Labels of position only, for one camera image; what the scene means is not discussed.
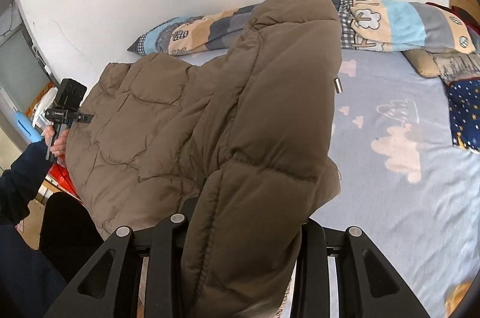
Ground person's black trouser leg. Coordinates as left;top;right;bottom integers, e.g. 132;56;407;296
39;192;103;282

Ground wooden shelf with clutter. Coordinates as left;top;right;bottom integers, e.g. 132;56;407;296
0;2;82;199

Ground grey patterned pillow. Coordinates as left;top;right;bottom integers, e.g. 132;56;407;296
433;52;480;85

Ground beige small pillow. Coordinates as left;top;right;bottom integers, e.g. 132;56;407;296
403;49;440;79

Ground navy blue patterned pillow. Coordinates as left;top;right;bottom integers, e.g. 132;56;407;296
447;78;480;153

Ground person's left hand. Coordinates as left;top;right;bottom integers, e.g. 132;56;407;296
42;125;69;157

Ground brown puffer jacket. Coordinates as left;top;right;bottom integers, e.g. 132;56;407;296
66;0;342;317

